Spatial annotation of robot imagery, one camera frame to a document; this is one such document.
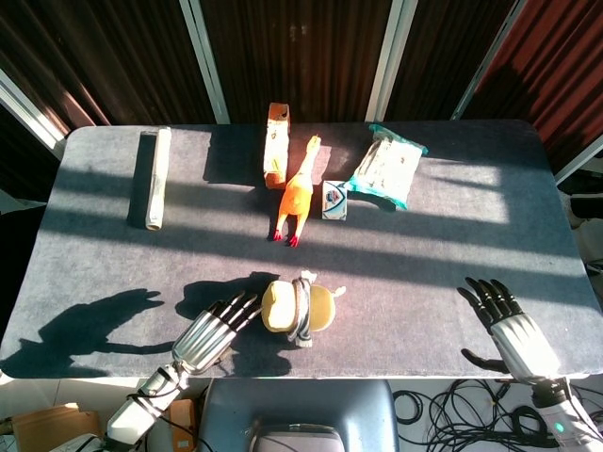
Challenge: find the white window frame post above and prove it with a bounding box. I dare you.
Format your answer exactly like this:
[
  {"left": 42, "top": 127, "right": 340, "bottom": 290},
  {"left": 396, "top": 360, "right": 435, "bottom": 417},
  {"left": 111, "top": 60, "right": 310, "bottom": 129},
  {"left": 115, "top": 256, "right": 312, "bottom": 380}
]
[
  {"left": 366, "top": 0, "right": 418, "bottom": 123},
  {"left": 178, "top": 0, "right": 231, "bottom": 124},
  {"left": 450, "top": 0, "right": 527, "bottom": 121},
  {"left": 0, "top": 68, "right": 67, "bottom": 159},
  {"left": 555, "top": 143, "right": 603, "bottom": 185}
]

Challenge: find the brown cardboard box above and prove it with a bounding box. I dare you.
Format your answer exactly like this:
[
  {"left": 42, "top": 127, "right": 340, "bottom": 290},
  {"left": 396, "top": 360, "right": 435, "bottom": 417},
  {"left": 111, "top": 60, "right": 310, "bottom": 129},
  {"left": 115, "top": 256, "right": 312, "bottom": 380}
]
[{"left": 11, "top": 402, "right": 103, "bottom": 452}]

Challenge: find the blue grey robot torso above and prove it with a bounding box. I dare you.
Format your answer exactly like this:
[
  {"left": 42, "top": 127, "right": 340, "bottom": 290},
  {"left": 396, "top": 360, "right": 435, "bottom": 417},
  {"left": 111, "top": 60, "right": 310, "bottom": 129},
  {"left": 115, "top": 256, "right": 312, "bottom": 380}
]
[{"left": 197, "top": 379, "right": 401, "bottom": 452}]

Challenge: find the small white blue box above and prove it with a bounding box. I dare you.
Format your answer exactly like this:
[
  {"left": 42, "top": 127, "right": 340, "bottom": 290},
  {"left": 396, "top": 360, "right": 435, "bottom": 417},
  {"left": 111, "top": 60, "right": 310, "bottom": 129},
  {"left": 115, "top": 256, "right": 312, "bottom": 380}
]
[{"left": 321, "top": 180, "right": 350, "bottom": 221}]

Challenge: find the yellow plush toy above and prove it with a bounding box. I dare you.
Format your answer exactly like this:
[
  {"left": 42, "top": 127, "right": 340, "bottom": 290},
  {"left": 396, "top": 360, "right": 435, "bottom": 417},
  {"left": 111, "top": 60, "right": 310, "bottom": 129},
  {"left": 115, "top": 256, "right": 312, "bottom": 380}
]
[{"left": 261, "top": 270, "right": 348, "bottom": 348}]

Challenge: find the orange rubber chicken toy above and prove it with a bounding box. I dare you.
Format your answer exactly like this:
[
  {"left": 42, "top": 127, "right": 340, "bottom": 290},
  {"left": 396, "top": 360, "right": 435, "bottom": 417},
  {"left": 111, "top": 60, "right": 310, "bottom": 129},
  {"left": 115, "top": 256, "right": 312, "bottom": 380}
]
[{"left": 271, "top": 135, "right": 325, "bottom": 249}]

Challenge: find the black cable bundle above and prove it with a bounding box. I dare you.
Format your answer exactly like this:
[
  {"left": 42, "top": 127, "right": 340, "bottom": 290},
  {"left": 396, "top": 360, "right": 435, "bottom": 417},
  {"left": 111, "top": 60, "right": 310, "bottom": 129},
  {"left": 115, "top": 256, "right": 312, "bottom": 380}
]
[{"left": 393, "top": 376, "right": 514, "bottom": 448}]

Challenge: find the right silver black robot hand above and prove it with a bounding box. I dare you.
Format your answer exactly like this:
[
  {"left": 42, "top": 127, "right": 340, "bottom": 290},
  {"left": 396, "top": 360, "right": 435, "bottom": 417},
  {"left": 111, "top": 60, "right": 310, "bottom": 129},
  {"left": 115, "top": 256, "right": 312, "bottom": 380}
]
[{"left": 456, "top": 277, "right": 562, "bottom": 383}]

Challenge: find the white teal snack bag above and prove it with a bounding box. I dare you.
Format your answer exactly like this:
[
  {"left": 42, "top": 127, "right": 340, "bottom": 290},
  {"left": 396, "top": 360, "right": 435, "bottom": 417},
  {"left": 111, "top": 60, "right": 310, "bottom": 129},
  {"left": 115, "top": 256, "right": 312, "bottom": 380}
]
[{"left": 346, "top": 123, "right": 429, "bottom": 212}]

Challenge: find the orange paper carton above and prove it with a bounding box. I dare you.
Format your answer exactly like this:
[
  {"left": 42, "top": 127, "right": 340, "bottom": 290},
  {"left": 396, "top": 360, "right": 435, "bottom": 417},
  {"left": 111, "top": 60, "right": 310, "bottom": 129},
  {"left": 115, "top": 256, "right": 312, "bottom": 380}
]
[{"left": 262, "top": 102, "right": 292, "bottom": 189}]

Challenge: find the black cable coil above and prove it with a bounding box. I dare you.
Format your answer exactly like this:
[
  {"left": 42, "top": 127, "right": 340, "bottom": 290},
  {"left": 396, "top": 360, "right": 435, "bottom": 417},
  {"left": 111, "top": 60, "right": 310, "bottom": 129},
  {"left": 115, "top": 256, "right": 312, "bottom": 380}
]
[{"left": 511, "top": 403, "right": 561, "bottom": 448}]

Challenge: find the brown pleated curtain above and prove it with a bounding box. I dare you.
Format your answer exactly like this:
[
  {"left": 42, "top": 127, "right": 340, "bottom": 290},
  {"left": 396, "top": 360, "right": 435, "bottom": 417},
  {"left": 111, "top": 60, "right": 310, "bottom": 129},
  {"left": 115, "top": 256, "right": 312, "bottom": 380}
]
[
  {"left": 0, "top": 0, "right": 216, "bottom": 156},
  {"left": 384, "top": 0, "right": 517, "bottom": 122},
  {"left": 200, "top": 0, "right": 395, "bottom": 124},
  {"left": 464, "top": 0, "right": 603, "bottom": 173}
]

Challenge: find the cling film roll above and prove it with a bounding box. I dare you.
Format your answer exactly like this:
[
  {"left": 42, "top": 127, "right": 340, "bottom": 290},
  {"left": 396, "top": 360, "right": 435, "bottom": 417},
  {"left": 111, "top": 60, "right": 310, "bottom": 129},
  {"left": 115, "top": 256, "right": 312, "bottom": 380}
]
[{"left": 143, "top": 126, "right": 173, "bottom": 232}]

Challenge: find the dark blue table cloth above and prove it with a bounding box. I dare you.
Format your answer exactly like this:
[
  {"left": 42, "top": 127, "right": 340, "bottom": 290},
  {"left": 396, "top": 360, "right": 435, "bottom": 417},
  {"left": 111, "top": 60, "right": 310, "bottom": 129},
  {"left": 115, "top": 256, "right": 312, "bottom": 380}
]
[{"left": 0, "top": 120, "right": 597, "bottom": 380}]

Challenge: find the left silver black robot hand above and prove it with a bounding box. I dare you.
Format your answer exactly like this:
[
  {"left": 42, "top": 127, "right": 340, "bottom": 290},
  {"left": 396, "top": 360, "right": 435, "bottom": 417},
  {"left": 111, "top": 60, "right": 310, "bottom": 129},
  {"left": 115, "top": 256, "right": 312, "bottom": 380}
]
[{"left": 171, "top": 290, "right": 263, "bottom": 377}]

